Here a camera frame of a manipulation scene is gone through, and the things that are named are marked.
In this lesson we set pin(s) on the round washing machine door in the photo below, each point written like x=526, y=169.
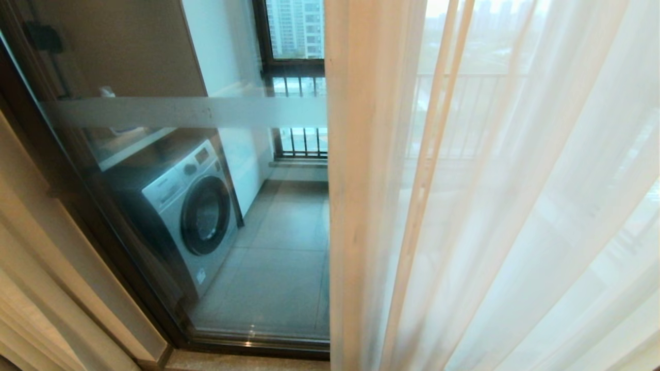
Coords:
x=205, y=215

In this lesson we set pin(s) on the dark framed balcony window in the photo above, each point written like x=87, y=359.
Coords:
x=295, y=31

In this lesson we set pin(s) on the glass balcony sliding door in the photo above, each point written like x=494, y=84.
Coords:
x=154, y=113

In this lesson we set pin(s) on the black metal window railing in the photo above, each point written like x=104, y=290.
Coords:
x=303, y=141

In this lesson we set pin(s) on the silver front-load washing machine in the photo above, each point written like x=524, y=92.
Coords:
x=175, y=206

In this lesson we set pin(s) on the white sheer curtain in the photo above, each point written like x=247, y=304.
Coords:
x=490, y=206

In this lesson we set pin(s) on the white countertop shelf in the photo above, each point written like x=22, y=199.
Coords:
x=129, y=141

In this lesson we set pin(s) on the beige thick curtain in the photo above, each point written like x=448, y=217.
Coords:
x=31, y=288

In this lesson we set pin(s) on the brown wall cabinet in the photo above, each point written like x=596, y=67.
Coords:
x=129, y=46

